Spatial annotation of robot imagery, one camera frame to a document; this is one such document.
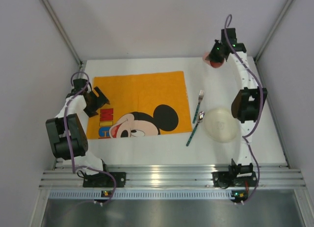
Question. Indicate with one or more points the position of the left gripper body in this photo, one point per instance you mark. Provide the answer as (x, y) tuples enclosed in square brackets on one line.
[(97, 102)]

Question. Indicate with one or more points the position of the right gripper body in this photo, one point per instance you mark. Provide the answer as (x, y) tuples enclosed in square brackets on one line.
[(216, 55)]

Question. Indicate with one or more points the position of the pink plastic cup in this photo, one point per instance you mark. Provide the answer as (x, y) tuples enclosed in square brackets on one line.
[(211, 63)]

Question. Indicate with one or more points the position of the green handled fork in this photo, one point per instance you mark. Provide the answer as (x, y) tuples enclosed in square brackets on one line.
[(200, 98)]

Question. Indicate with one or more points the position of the orange cartoon cloth placemat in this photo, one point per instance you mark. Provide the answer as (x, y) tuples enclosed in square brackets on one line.
[(141, 105)]

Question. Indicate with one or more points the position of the green handled spoon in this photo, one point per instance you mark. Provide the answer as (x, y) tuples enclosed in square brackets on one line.
[(199, 119)]

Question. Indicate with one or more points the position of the cream round plate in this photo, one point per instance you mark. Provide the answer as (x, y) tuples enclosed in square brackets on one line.
[(220, 125)]

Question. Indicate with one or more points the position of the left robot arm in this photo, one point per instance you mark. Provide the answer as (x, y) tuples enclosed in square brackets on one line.
[(66, 134)]

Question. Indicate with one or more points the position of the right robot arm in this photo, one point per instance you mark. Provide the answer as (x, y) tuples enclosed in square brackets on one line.
[(249, 101)]

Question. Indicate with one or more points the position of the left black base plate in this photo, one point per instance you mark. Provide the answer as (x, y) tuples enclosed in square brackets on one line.
[(101, 180)]

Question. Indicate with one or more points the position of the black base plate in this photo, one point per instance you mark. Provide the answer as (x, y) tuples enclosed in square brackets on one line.
[(101, 180), (224, 180)]

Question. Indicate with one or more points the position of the left aluminium frame post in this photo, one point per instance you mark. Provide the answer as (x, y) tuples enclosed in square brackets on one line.
[(57, 23)]

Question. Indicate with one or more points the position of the aluminium frame post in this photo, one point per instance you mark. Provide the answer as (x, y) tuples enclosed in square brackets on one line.
[(57, 23), (273, 29)]

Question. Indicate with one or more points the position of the right aluminium frame post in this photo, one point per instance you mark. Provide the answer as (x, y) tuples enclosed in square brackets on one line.
[(273, 29)]

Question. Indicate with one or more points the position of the perforated cable duct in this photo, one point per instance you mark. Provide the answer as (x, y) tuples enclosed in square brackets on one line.
[(126, 194)]

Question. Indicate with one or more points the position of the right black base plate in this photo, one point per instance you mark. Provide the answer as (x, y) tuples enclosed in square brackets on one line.
[(224, 180)]

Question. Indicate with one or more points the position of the aluminium mounting rail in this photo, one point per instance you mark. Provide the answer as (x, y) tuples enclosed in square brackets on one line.
[(162, 176)]

